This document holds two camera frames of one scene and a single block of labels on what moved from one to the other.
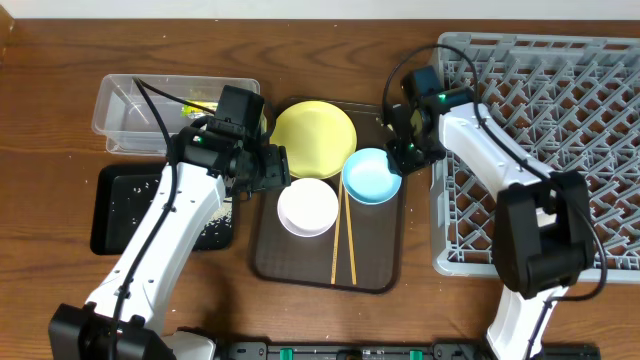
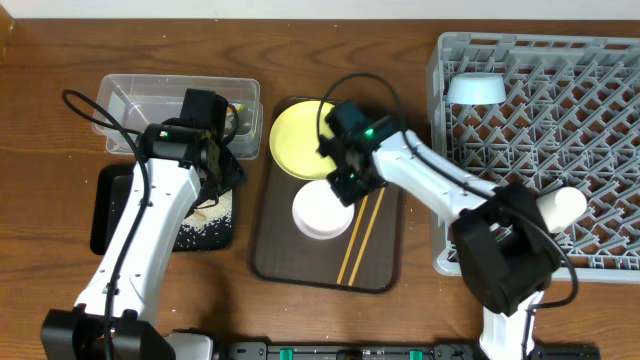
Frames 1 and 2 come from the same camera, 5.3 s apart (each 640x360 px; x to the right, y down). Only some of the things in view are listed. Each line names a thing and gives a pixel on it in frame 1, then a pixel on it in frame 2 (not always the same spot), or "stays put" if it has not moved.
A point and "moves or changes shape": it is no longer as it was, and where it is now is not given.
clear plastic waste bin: x=123 y=118 stays put
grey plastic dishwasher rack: x=574 y=102 stays put
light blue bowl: x=368 y=179 moves or changes shape
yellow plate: x=319 y=137 stays put
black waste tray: x=121 y=196 stays put
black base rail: x=457 y=350 stays put
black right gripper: x=403 y=161 -> x=334 y=163
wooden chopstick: x=337 y=228 -> x=353 y=238
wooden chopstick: x=350 y=237 -> x=367 y=237
